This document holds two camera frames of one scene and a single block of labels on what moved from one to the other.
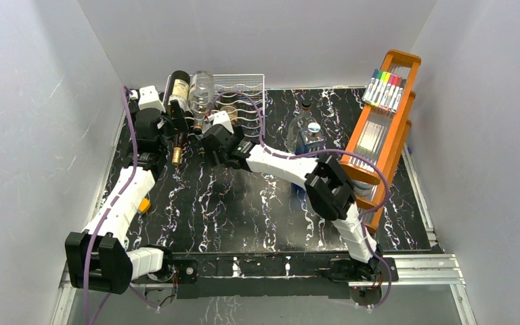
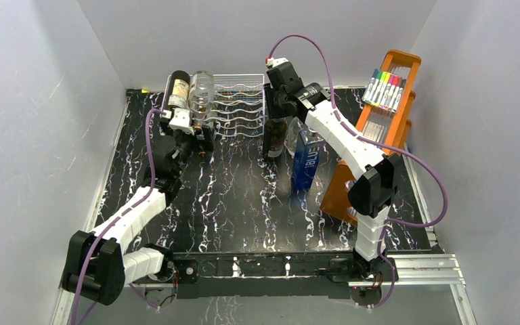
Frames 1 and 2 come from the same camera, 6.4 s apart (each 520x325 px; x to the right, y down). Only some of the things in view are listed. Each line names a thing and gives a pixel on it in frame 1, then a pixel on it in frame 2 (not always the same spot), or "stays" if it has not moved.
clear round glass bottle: x=201 y=96 stays
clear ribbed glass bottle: x=299 y=124 stays
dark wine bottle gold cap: x=178 y=101 stays
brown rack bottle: x=231 y=112 to x=274 y=135
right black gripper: x=210 y=153 to x=272 y=112
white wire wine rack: x=242 y=97 stays
